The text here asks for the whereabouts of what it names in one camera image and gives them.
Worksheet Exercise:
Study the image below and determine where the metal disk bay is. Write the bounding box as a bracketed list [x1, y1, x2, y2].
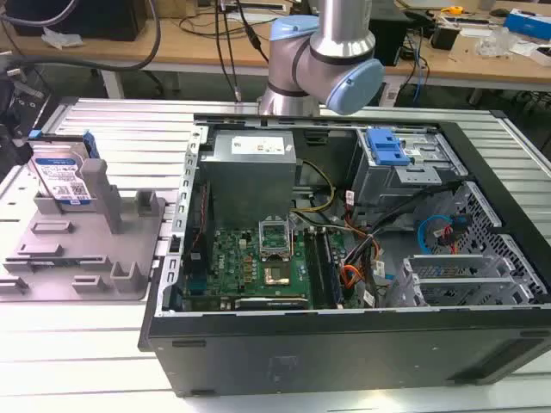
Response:
[387, 253, 543, 307]

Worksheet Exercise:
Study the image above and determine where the hard disk in blue carrier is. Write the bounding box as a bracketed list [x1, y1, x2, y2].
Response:
[27, 131, 100, 205]

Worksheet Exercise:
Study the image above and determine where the metal socket cover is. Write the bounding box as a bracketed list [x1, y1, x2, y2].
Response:
[257, 217, 294, 262]

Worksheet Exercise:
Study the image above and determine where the grey power supply unit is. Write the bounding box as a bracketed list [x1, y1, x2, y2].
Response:
[198, 130, 299, 221]

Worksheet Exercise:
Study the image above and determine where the green motherboard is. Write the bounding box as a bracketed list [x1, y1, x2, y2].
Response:
[182, 223, 345, 311]

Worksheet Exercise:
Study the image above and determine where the RAM slot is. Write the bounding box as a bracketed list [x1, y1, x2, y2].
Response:
[303, 227, 344, 309]

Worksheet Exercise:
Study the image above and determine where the blue drive bay latch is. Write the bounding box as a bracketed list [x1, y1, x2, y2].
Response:
[366, 126, 412, 167]

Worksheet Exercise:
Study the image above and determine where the metal drive cage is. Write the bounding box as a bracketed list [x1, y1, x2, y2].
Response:
[349, 126, 469, 216]

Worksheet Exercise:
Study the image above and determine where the black open PC case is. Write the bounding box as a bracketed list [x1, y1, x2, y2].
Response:
[137, 112, 551, 399]

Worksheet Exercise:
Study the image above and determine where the wooden desk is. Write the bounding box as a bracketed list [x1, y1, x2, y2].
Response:
[0, 8, 551, 92]

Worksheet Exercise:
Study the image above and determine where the grey parts rack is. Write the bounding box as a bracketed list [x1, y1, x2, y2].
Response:
[0, 157, 168, 303]

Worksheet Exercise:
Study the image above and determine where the black computer tower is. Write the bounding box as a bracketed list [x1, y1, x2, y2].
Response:
[368, 5, 410, 67]

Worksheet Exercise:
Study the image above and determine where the black box on desk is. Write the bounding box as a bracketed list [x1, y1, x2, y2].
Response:
[12, 0, 147, 42]

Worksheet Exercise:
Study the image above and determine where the blue cardboard box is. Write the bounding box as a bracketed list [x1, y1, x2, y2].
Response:
[502, 9, 551, 40]

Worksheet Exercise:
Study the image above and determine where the yellow black wire bundle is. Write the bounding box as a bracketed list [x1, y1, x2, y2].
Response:
[290, 158, 337, 214]

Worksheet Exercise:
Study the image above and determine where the orange wire bundle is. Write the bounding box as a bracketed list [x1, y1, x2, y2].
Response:
[339, 238, 381, 288]

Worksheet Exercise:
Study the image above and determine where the blue wire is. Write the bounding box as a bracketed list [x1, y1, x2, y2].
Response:
[417, 213, 467, 254]

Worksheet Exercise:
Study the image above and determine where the black hanging cable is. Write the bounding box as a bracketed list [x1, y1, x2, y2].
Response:
[213, 0, 243, 103]

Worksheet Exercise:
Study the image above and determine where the thick grey cable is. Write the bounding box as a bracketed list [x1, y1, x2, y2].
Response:
[0, 0, 162, 72]

